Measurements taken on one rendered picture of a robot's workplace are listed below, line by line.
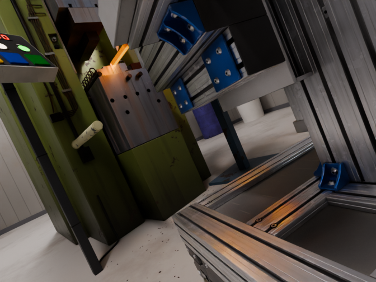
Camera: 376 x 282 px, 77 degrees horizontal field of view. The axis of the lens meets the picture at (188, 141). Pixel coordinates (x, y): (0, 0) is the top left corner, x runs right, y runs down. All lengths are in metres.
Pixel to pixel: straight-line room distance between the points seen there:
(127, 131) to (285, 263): 1.16
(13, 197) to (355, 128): 5.24
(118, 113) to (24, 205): 4.12
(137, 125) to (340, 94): 1.14
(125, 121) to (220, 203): 0.87
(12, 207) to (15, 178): 0.52
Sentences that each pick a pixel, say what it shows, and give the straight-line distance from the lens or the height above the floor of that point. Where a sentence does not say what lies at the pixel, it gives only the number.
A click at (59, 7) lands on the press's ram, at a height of 1.37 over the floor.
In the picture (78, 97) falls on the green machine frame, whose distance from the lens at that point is 1.61.
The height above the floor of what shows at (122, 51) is 0.99.
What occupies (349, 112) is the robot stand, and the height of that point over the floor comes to 0.37.
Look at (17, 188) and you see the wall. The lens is 5.34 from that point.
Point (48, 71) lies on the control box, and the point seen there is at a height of 0.95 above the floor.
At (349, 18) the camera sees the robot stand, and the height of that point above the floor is 0.52.
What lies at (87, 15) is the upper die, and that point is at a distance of 1.72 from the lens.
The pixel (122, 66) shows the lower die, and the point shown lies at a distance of 1.62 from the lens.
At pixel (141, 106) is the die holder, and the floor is 0.68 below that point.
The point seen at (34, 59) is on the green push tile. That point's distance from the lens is 1.31.
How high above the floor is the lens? 0.47
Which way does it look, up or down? 4 degrees down
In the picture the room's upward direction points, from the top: 24 degrees counter-clockwise
